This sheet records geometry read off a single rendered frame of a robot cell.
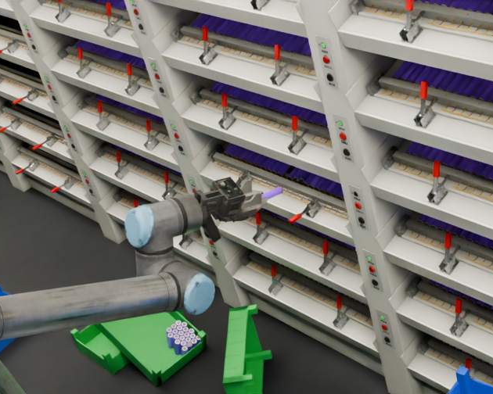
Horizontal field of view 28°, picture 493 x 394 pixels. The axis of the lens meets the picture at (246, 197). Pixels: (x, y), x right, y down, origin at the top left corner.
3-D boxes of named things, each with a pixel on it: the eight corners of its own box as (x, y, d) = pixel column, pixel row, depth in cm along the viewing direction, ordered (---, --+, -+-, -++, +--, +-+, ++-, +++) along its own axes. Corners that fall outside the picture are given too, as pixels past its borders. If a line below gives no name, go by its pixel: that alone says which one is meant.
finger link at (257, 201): (278, 192, 241) (246, 198, 236) (271, 209, 245) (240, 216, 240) (271, 184, 243) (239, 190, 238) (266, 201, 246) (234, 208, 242)
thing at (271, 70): (329, 116, 221) (305, 73, 212) (168, 66, 264) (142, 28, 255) (382, 54, 227) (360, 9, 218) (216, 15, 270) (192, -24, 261)
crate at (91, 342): (113, 375, 301) (105, 356, 297) (77, 349, 316) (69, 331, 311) (185, 318, 315) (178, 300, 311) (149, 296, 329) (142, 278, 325)
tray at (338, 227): (359, 249, 242) (345, 226, 236) (206, 184, 285) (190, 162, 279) (406, 190, 248) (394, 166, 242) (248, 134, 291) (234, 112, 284)
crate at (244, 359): (240, 435, 269) (269, 431, 267) (222, 383, 258) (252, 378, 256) (246, 358, 293) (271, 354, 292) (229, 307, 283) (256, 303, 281)
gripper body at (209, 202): (249, 195, 235) (206, 206, 229) (241, 220, 241) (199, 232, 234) (232, 174, 239) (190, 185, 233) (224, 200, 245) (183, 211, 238)
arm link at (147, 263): (156, 307, 227) (153, 258, 222) (129, 290, 235) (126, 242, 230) (189, 295, 232) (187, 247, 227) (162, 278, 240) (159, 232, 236)
